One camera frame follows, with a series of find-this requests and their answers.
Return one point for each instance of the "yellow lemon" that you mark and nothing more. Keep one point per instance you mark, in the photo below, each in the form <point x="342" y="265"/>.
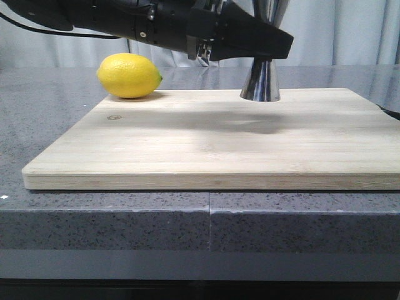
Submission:
<point x="127" y="75"/>

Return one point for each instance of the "grey curtain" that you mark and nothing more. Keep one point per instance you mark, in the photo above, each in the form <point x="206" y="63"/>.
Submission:
<point x="80" y="33"/>

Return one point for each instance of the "wooden cutting board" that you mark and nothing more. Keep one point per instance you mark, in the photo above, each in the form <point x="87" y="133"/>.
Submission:
<point x="315" y="139"/>

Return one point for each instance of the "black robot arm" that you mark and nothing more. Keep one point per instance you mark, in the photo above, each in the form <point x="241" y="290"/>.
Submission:
<point x="53" y="15"/>

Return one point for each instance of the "steel double jigger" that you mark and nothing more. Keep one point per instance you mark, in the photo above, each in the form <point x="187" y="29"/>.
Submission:
<point x="262" y="83"/>

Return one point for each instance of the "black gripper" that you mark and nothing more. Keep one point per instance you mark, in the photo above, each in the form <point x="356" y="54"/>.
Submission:
<point x="215" y="30"/>

